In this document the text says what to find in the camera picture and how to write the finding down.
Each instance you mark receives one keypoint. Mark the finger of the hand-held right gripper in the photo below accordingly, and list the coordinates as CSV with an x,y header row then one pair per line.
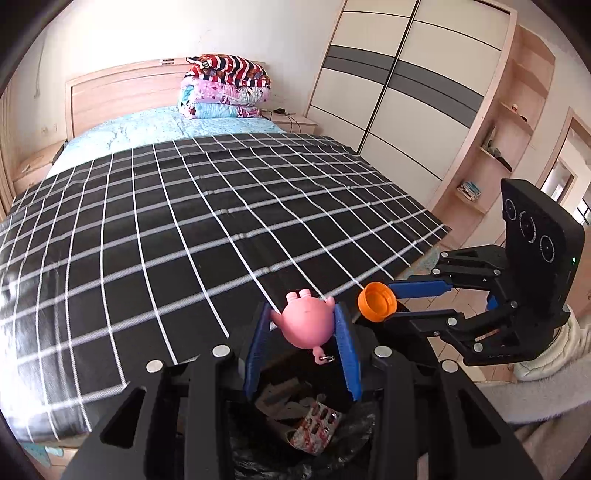
x,y
429,323
415,289

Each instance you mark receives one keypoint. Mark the wooden bed headboard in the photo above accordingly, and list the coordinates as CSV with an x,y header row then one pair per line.
x,y
124,90

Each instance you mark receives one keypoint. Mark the stack of books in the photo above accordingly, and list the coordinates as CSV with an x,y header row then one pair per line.
x,y
470,190

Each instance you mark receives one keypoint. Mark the pink floral folded quilt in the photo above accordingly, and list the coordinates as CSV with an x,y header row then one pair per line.
x,y
221,92

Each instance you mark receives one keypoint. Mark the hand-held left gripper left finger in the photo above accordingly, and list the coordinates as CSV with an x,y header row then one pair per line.
x,y
256,350

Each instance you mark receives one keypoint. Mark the wooden nightstand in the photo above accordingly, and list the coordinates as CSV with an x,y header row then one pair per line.
x,y
34,168
302,124

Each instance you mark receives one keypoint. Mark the red blister pack card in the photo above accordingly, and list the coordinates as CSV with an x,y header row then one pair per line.
x,y
314,427

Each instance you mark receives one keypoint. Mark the light blue bed sheet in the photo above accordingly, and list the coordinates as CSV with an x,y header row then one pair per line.
x,y
129,129

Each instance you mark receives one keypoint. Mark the wooden open shelf unit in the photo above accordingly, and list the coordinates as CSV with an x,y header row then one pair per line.
x,y
508,152

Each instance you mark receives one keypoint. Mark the light blue cartoon folded quilt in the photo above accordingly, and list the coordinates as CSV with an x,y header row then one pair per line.
x,y
217,110

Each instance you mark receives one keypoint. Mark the small shelf ornament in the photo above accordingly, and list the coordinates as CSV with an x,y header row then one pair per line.
x,y
516,108

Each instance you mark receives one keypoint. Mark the bin with black bag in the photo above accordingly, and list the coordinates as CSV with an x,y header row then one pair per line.
x,y
258,457

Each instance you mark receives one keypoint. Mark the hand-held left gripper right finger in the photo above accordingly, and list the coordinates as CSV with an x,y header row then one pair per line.
x,y
346,350

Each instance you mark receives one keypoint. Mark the person's right forearm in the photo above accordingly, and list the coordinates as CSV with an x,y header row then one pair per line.
x,y
568,350

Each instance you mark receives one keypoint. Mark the beige plastic bracket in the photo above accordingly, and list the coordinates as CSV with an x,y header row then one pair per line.
x,y
277,401

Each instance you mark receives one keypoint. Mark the pink pig toy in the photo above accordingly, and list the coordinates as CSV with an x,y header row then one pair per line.
x,y
304,323

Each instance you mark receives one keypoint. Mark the orange bottle cap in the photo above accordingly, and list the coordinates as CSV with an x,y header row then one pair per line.
x,y
374,302

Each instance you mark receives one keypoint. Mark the grey shelf item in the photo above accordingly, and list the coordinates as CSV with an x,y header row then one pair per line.
x,y
494,148

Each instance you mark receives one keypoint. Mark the person's light grey clothing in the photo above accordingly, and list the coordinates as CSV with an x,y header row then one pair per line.
x,y
545,406

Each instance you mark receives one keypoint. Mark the black white-grid mat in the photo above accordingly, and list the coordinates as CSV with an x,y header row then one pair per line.
x,y
138,254

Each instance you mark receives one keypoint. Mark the white and grey wardrobe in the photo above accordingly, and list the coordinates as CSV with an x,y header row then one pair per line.
x,y
415,115

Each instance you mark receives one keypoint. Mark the red striped folded blanket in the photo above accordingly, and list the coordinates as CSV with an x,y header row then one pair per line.
x,y
231,69

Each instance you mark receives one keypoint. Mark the wooden door frame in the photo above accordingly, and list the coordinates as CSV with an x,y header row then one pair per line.
x,y
565,138

